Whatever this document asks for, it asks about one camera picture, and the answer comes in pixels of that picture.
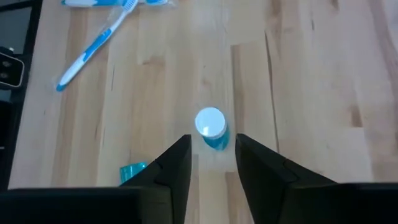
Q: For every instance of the black table-level camera box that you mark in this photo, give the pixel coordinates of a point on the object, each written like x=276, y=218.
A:
x=11, y=70

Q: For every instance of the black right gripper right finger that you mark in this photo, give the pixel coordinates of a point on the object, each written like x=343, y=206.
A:
x=264, y=174

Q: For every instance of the blue white toothbrush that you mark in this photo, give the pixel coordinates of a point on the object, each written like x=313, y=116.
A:
x=95, y=46
x=109, y=2

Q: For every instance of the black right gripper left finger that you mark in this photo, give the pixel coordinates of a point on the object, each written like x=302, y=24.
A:
x=174, y=174

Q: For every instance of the blue mouthwash bottle white cap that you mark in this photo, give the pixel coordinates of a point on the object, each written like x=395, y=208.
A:
x=210, y=121
x=132, y=171

